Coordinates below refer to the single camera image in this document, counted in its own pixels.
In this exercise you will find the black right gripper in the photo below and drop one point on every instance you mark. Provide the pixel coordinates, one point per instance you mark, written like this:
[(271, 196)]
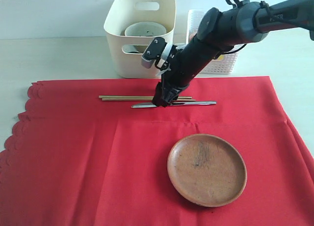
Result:
[(184, 66)]

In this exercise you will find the metal table knife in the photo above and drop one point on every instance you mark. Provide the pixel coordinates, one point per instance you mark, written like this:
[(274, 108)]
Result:
[(191, 103)]

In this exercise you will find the stainless steel cup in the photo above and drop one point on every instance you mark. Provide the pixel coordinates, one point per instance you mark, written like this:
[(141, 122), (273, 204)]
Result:
[(134, 49)]

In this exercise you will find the white ceramic bowl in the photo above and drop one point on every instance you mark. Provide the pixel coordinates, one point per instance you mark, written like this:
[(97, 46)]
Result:
[(145, 29)]

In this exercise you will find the brown wooden plate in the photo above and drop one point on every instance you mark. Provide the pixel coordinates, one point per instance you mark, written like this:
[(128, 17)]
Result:
[(206, 170)]

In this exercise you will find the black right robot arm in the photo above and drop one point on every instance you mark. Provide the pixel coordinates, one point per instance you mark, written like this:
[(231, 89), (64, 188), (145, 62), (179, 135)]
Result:
[(217, 34)]

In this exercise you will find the cream plastic bin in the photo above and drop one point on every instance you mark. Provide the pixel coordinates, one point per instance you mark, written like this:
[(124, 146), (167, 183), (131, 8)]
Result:
[(124, 13)]

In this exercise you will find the white perforated plastic basket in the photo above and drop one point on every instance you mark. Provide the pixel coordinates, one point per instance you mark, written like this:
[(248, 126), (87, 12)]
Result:
[(225, 63)]

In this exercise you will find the red tablecloth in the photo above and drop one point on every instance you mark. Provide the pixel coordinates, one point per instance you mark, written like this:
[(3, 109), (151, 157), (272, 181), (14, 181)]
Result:
[(74, 160)]

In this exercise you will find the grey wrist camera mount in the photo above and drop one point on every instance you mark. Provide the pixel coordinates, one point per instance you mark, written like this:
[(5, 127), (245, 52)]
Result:
[(160, 54)]

